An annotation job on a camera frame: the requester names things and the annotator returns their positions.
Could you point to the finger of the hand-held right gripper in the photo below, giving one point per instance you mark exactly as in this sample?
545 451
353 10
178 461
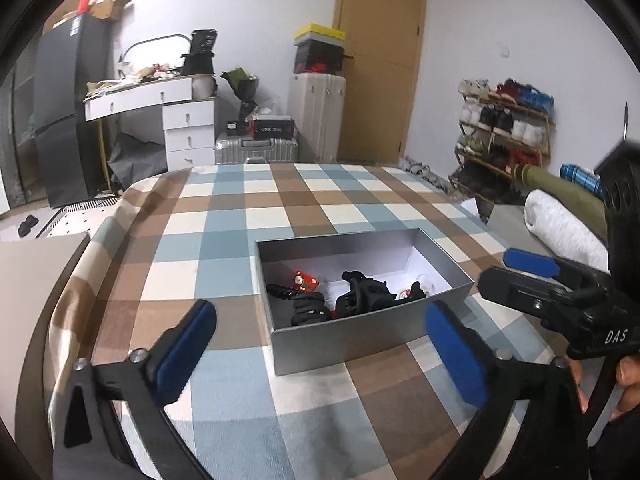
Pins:
520 292
532 261

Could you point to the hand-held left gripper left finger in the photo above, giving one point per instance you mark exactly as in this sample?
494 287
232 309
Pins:
185 350

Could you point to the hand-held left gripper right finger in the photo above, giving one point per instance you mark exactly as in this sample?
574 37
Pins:
455 355

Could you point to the red hair clip clear packet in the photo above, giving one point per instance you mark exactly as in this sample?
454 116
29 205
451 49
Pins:
407 292

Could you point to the grey rectangular box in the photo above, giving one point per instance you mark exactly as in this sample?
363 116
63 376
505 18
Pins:
350 345

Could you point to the black toothed hair claw clip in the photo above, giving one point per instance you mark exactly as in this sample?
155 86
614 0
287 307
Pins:
360 295

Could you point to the black looped hair claw clip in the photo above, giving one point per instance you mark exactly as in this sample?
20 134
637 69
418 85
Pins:
307 310

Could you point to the person's right hand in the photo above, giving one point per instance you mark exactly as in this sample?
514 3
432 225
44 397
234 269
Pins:
629 380

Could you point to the white rolled blanket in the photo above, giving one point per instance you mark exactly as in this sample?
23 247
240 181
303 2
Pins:
560 230

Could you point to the blue plaid rolled cloth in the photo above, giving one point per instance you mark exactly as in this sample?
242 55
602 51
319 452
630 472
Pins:
582 177

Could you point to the green rolled mat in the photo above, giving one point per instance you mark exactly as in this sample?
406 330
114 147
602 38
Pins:
560 192

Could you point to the white round clear packet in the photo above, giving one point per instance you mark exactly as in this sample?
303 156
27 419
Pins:
426 282

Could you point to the white paper sheet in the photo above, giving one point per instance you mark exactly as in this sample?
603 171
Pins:
469 209

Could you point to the red bear hair clip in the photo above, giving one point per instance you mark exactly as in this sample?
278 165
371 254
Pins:
304 282

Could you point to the grey white sneakers pile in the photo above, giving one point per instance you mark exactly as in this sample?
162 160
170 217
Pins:
422 170

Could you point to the shoe rack with shoes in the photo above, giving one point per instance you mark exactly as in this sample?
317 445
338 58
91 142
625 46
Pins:
500 120

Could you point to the patterned rug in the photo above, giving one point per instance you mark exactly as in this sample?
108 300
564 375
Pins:
75 215

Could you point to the dark grey cloth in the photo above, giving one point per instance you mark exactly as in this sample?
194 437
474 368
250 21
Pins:
135 160

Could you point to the black slipper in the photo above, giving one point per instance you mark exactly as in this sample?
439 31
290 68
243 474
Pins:
27 226

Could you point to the silver suitcase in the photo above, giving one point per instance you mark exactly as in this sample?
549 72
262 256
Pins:
255 151

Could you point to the small black box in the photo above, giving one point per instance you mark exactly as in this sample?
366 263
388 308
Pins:
236 127

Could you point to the white vanity desk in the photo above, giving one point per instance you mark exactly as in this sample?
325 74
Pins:
187 117

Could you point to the flat black red shoe box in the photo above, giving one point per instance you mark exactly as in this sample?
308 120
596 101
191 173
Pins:
271 127

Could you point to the wooden door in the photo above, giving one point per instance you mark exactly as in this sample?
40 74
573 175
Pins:
380 70

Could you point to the white plastic bag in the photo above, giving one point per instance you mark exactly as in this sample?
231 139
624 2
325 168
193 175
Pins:
266 110

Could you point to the black refrigerator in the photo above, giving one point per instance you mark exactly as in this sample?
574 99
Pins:
70 120

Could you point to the white upright suitcase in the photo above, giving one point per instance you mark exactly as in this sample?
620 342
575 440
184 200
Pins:
317 117

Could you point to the white ribbed container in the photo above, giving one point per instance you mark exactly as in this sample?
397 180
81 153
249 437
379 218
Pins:
205 86

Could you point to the black wrapped flower bouquet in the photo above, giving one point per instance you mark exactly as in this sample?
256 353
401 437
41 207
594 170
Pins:
242 87

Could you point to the glass sliding door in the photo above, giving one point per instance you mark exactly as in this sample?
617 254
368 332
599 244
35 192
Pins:
22 135

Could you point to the desk clutter pile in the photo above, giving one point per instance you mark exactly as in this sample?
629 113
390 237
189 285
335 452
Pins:
140 75

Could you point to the tall black red shoe box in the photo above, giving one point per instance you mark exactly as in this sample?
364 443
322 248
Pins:
317 57

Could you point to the black bag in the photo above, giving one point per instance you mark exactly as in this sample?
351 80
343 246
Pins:
200 52

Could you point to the round mirror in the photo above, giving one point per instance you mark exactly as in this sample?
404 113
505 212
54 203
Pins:
152 52

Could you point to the yellow lid box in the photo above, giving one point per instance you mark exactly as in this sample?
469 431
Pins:
320 32

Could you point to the cardboard box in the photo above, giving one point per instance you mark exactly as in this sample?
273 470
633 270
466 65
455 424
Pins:
110 7

